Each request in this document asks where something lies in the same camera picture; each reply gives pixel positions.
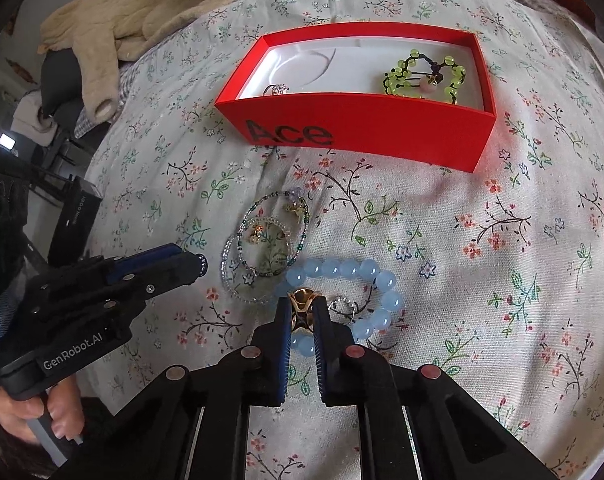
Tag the cream knit sweater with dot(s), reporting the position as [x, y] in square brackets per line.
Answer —
[107, 25]

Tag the grey checked cloth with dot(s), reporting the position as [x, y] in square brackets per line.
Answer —
[127, 80]

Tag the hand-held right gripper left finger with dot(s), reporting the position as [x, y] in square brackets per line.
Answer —
[283, 355]

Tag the floral bedsheet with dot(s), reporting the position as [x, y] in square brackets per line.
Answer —
[456, 260]

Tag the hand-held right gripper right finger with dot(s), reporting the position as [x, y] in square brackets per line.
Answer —
[322, 355]

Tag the red box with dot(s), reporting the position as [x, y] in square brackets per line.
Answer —
[362, 127]

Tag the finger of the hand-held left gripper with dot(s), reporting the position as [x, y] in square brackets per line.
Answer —
[177, 272]
[147, 257]

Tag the black cushion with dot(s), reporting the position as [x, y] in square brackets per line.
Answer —
[62, 80]

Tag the person's left hand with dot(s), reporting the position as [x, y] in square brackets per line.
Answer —
[17, 412]

